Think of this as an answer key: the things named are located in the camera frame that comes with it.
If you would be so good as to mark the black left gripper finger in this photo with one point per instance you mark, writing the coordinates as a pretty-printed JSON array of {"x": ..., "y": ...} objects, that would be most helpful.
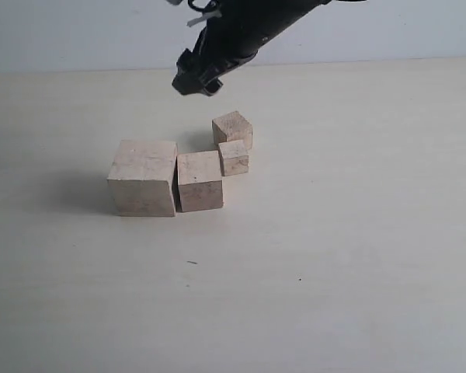
[{"x": 185, "y": 81}]

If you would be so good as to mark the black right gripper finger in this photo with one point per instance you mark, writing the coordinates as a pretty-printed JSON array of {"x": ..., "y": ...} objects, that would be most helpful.
[{"x": 209, "y": 76}]

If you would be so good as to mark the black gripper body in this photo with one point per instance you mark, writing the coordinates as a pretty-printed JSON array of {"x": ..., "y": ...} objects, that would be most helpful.
[{"x": 238, "y": 29}]

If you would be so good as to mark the medium-small wooden cube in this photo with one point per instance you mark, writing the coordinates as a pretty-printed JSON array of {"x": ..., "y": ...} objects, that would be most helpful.
[{"x": 232, "y": 127}]

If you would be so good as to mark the smallest wooden cube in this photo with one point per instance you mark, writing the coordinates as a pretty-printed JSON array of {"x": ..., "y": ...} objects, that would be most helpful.
[{"x": 234, "y": 158}]

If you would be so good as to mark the second largest wooden cube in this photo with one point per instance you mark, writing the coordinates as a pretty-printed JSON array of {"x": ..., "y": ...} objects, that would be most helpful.
[{"x": 200, "y": 183}]

